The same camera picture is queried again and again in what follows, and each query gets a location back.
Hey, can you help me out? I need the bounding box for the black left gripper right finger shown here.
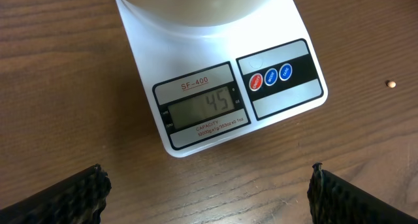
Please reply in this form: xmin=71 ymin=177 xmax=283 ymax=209
xmin=307 ymin=163 xmax=417 ymax=224

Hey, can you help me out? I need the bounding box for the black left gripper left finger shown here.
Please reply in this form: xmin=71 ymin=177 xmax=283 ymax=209
xmin=1 ymin=164 xmax=112 ymax=224

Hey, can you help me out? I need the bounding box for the stray soybean near scale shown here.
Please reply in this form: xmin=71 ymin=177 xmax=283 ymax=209
xmin=387 ymin=81 xmax=396 ymax=88

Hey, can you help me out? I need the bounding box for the white digital kitchen scale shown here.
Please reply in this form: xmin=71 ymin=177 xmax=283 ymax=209
xmin=116 ymin=0 xmax=328 ymax=157

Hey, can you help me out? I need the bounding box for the cream ceramic bowl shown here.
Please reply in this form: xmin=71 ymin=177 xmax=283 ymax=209
xmin=126 ymin=0 xmax=269 ymax=26

